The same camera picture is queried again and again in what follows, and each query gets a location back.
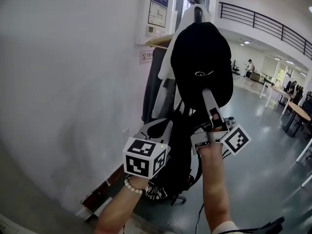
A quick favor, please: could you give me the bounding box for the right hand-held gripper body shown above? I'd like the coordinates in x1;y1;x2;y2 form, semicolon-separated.
190;107;252;157

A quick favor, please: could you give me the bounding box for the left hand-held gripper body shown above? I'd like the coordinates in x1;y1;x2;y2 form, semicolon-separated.
122;130;171;180

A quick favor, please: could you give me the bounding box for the black cap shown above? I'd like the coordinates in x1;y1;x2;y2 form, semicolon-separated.
170;21;234;109

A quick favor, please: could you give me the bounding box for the black coat rack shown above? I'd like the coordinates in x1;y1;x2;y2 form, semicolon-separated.
145;5;205;206

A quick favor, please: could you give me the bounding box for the person's right forearm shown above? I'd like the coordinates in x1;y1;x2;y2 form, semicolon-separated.
198;140;240;234

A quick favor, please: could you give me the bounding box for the person's left forearm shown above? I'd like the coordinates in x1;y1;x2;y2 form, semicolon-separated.
93;175;150;234

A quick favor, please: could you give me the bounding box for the grey hanging coat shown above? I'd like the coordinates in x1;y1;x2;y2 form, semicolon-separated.
141;48;176;124

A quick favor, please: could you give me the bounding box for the person's right hand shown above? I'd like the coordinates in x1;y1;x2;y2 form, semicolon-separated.
210;113;224;132

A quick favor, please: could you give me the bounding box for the black backpack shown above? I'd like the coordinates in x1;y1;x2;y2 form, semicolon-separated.
145;100;203;202

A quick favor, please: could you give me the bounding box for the black office chair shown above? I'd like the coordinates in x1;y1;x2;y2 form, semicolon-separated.
231;59;241;75

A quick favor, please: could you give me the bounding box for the white rectangular table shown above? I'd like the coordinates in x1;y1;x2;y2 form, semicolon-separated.
259;83;293;108

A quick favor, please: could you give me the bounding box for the round wooden table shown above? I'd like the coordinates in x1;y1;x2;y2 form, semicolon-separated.
282;100;312;138

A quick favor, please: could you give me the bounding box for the person's white sleeve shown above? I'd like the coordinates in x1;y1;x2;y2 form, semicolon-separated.
211;219;240;234

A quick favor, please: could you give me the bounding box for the black metal railing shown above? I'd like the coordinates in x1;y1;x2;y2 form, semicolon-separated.
218;1;312;57

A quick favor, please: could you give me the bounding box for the black device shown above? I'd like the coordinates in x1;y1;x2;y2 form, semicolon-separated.
252;215;286;234

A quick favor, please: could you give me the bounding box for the white floor plan sign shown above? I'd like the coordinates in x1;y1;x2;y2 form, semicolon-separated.
147;0;168;27

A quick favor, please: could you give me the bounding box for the white bead bracelet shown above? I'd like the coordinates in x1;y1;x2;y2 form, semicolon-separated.
124;177;148;195

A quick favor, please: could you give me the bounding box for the no smoking wall sign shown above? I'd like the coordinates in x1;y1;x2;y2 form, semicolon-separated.
139;50;154;65

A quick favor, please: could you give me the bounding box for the white table leg frame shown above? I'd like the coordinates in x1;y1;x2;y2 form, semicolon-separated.
295;137;312;188

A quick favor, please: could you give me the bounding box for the dark door frame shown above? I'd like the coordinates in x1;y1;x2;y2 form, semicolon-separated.
173;0;211;35

